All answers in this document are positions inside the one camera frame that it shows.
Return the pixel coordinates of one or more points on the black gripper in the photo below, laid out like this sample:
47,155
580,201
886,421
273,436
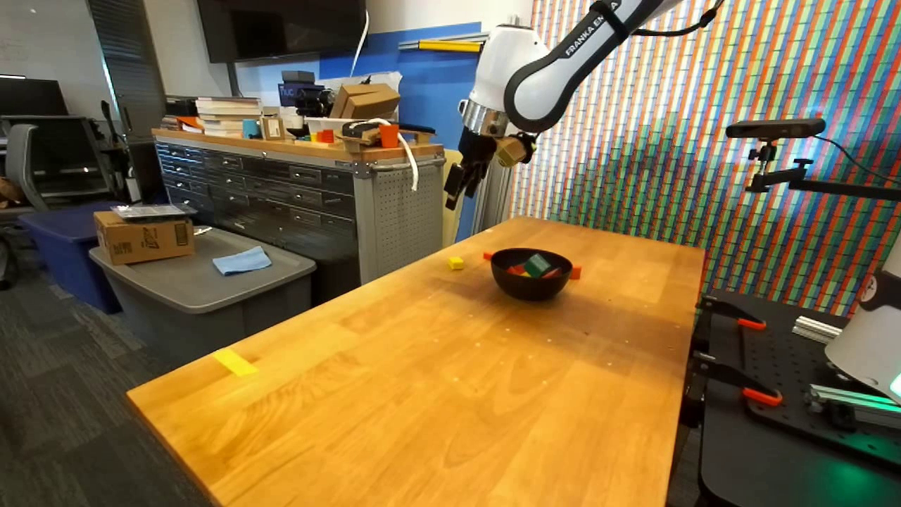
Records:
480,149

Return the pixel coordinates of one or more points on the small red toy block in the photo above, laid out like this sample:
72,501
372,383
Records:
487,255

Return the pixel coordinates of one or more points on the small yellow toy block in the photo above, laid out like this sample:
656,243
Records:
456,263

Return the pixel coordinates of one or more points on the red cube toy block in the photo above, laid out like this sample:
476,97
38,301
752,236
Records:
515,270

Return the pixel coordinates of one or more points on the red hexagonal toy block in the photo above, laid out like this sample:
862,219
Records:
576,270

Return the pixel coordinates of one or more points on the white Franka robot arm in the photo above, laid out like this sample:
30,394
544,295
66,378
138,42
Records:
496,66

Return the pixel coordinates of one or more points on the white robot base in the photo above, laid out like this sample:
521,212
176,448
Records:
873,346

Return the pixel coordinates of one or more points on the black bowl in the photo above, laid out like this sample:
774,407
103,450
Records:
552,284

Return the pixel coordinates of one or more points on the small orange item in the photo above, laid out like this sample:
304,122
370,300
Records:
390,136

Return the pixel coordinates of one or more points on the blue board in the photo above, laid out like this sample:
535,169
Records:
427,74

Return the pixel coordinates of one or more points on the open cardboard box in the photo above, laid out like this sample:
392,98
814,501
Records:
368,101

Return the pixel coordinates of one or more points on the yellow level tool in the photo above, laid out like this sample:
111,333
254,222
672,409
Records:
446,45

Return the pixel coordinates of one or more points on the grey drawer cabinet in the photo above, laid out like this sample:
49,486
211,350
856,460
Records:
282,186

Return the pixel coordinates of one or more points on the dark blue equipment pile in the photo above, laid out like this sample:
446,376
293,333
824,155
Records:
301,94

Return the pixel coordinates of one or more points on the colourful patterned backdrop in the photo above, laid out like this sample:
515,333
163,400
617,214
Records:
656,186

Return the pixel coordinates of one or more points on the blue cloth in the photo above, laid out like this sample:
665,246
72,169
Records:
242,260

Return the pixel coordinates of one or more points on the stack of books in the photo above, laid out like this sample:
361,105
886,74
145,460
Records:
227,112

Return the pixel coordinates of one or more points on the grey plastic tote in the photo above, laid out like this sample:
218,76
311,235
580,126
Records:
199,295

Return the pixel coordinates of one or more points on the yellow tape strip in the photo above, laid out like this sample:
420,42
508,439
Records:
235,360

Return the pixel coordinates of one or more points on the flat grey tray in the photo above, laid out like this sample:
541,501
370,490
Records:
151,212

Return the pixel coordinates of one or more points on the printed cardboard box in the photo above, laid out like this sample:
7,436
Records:
145,240

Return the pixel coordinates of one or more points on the silver aluminium bar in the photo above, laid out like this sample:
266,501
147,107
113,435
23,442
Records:
818,328

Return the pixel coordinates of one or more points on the blue storage bin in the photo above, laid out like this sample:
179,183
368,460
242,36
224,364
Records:
66,249

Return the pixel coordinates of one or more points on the dark desk monitor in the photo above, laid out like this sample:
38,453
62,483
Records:
33,97

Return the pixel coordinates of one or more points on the white metal rail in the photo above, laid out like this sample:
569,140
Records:
496,201

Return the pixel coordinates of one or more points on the gold wrist camera bar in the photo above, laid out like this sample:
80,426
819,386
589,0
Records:
513,149

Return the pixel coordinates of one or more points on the black wall monitor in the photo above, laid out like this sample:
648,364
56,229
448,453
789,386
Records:
282,28

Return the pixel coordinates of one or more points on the black exterior camera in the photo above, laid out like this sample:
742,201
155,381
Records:
777,126

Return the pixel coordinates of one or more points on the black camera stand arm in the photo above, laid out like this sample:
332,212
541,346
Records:
845,188

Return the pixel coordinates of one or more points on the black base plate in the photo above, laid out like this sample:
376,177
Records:
770,460

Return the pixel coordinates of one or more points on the green lit metal rail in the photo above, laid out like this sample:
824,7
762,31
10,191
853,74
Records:
853,397

